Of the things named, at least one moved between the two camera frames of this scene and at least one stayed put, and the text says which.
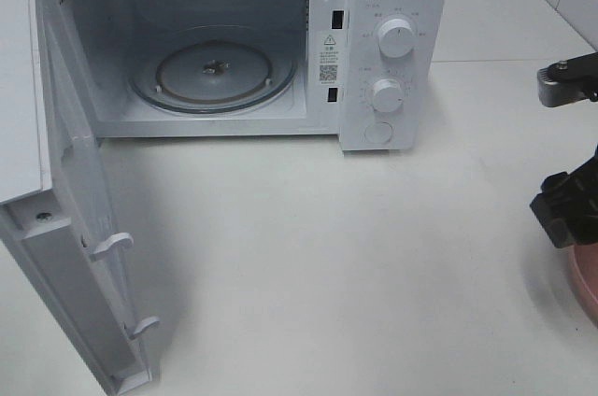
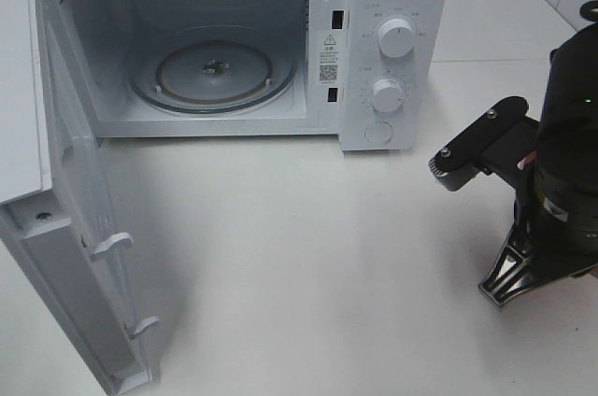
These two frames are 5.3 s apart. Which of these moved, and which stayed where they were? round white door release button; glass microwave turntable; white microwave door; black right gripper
Moved: black right gripper
Stayed: white microwave door; glass microwave turntable; round white door release button
